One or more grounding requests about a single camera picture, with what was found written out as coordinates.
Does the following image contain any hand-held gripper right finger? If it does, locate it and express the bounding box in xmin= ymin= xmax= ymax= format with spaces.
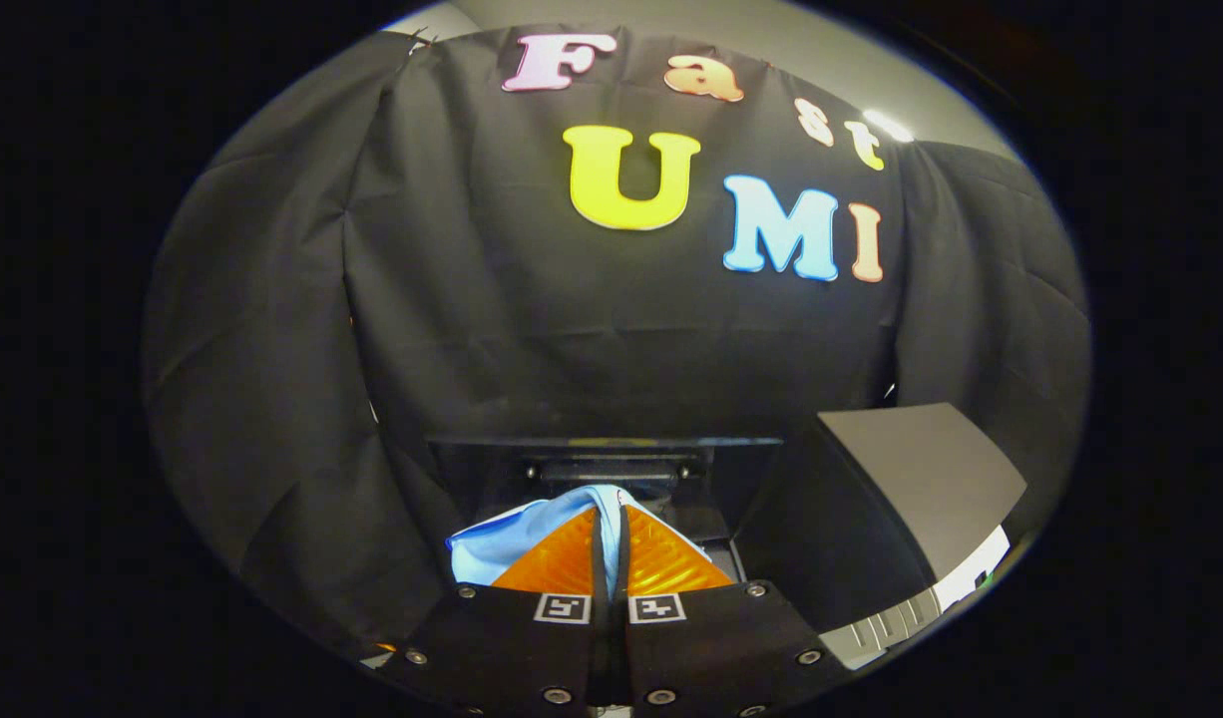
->
xmin=611 ymin=504 xmax=857 ymax=717

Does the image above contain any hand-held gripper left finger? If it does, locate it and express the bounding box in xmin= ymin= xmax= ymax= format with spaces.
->
xmin=372 ymin=504 xmax=612 ymax=714

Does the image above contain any blue polo shirt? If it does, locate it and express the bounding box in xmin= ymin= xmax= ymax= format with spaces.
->
xmin=447 ymin=486 xmax=712 ymax=587

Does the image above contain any dark washing machine lid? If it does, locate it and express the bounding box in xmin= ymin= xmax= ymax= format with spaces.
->
xmin=427 ymin=436 xmax=784 ymax=544

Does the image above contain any silver cabinet with dark top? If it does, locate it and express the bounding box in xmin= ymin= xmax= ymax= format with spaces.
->
xmin=736 ymin=402 xmax=1028 ymax=671

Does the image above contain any black backdrop cloth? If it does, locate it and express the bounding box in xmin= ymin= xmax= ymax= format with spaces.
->
xmin=143 ymin=25 xmax=1091 ymax=659

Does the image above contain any small ceiling light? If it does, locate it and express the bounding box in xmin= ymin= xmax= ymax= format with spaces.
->
xmin=863 ymin=108 xmax=915 ymax=144

